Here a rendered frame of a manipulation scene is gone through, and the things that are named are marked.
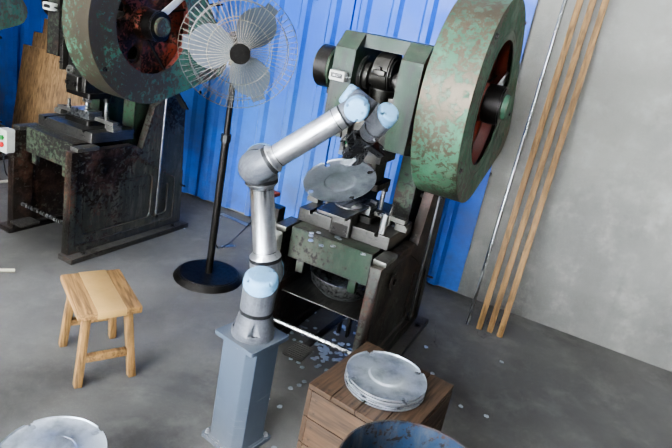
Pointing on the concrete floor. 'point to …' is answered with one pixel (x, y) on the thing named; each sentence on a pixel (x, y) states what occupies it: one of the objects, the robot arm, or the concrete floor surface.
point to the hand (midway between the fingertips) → (347, 162)
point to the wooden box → (333, 396)
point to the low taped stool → (119, 298)
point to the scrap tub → (398, 436)
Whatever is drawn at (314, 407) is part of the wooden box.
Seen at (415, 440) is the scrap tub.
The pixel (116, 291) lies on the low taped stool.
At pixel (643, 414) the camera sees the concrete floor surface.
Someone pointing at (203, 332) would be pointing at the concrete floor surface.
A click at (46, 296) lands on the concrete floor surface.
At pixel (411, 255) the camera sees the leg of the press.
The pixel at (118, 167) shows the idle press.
